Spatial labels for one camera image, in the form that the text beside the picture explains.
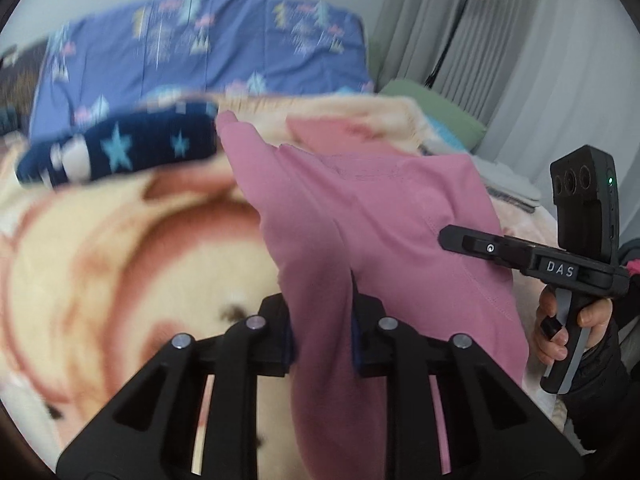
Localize green pillow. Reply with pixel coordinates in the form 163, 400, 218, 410
380, 77, 488, 153

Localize blue tree-print duvet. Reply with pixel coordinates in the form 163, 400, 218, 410
27, 0, 376, 141

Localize navy star-print garment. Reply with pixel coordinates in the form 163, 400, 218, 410
15, 102, 221, 190

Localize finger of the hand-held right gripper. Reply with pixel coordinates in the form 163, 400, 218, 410
439, 225, 538, 276

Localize dark patterned pillow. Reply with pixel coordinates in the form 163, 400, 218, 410
0, 42, 51, 136

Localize person's right hand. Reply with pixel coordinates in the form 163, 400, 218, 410
532, 290, 613, 366

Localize person's right forearm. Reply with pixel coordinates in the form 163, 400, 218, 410
560, 310, 640, 456

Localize printed fleece blanket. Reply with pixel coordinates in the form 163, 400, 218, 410
0, 92, 566, 480

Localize folded white clothes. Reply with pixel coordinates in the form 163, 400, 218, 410
472, 152, 543, 211

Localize grey curtain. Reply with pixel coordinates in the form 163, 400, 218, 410
370, 0, 640, 241

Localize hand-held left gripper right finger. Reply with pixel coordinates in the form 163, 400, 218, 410
350, 270, 586, 480

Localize pink sweatshirt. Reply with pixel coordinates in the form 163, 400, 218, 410
215, 110, 531, 480

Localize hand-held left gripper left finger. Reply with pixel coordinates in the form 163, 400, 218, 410
56, 294, 298, 480

